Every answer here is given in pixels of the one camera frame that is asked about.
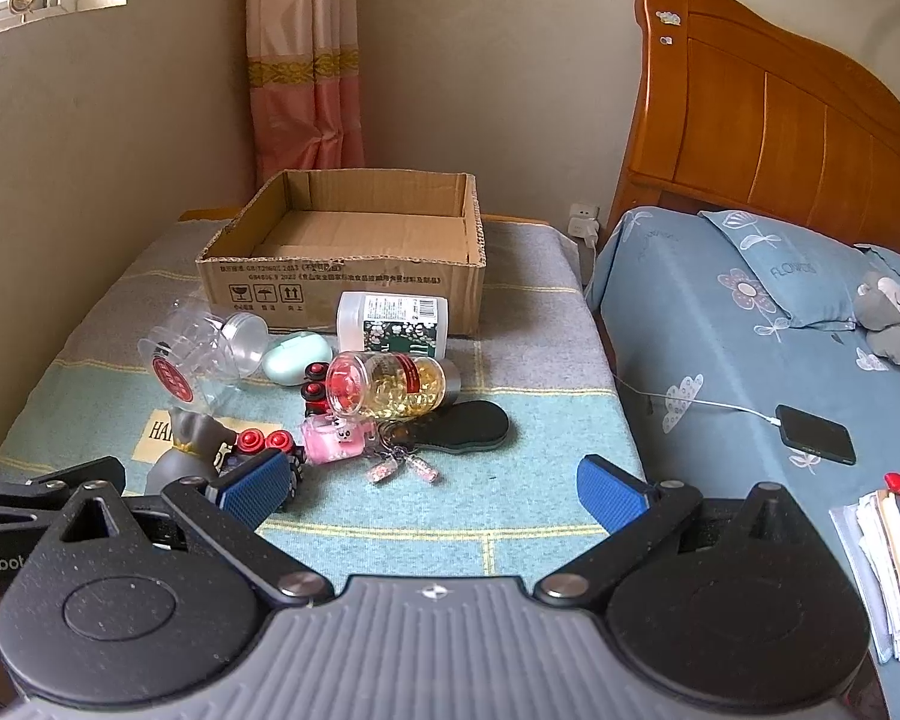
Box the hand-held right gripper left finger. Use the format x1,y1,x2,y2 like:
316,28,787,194
41,452,336,605

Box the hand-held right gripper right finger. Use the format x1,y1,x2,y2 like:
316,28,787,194
532,454,822,608

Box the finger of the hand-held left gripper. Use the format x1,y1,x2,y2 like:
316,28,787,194
0,456,126,527

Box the black toy car red wheels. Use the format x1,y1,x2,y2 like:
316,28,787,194
206,429,307,512
298,361,333,416

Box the grey cat figurine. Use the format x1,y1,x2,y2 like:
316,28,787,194
146,406,239,499

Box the pink plastic toy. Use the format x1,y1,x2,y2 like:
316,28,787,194
300,416,380,467

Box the clear plastic jar silver lid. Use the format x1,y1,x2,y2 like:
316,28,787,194
136,298,271,411

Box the clear bottle of yellow capsules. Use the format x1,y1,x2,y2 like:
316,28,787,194
326,351,462,421

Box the brown cardboard box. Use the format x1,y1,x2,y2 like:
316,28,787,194
195,169,488,336

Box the mint green oval case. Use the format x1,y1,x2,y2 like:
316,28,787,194
261,330,332,388

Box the blue floral bedsheet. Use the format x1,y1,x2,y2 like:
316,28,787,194
585,206,900,691

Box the black smartphone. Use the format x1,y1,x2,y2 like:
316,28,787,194
775,403,858,466

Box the white bottle green label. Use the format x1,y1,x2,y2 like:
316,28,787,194
336,292,451,359

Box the wooden table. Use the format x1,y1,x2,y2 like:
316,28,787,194
178,205,552,227

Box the blue floral pillow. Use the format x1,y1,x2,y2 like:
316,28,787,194
699,208,880,331

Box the stack of papers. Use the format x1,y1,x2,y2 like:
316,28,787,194
829,491,900,666

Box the grey plush toy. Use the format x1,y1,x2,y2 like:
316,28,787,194
851,270,900,367

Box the wooden bed headboard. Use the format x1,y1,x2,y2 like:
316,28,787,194
607,0,900,271

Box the pink curtain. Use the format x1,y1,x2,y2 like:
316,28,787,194
245,0,367,192

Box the white charging cable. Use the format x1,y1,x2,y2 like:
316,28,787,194
582,236,782,428

